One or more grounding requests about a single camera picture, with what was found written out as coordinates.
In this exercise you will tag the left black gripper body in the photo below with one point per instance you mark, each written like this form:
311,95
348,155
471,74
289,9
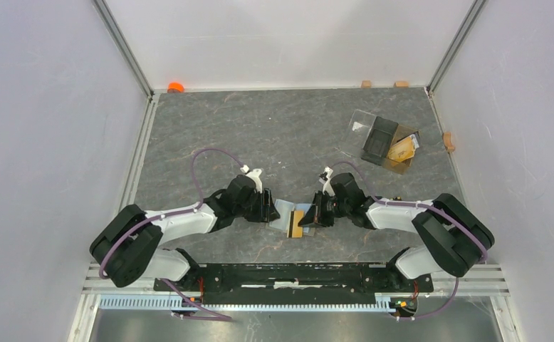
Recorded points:
253,209

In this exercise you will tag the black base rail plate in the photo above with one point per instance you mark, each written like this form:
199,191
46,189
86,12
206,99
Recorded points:
295,283

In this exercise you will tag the white slotted cable duct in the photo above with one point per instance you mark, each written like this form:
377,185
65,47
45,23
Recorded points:
176,303

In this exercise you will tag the olive card holder wallet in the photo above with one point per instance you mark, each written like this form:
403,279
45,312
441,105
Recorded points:
285,208

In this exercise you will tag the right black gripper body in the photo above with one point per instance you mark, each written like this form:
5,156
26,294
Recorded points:
330,209

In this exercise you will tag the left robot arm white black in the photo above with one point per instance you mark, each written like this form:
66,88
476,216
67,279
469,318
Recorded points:
131,245

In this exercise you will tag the orange round cap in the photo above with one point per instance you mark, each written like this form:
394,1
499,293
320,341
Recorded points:
175,87

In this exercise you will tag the wooden block right wall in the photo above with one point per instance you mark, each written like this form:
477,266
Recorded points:
448,142

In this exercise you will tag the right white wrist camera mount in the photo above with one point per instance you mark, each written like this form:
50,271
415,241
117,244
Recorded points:
325,179

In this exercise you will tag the gold credit card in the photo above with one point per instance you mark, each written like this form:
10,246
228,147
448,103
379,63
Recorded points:
297,224
401,150

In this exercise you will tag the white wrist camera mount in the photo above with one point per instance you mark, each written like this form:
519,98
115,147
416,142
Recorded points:
325,179
254,175

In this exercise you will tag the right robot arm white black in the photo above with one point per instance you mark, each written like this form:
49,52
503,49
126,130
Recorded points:
453,238

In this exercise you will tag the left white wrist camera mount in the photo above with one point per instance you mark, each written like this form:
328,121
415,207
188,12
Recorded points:
254,175

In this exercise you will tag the clear three-compartment plastic box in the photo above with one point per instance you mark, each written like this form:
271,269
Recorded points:
369,137

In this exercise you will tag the silver credit card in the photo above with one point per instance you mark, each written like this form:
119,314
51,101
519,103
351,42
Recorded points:
414,140

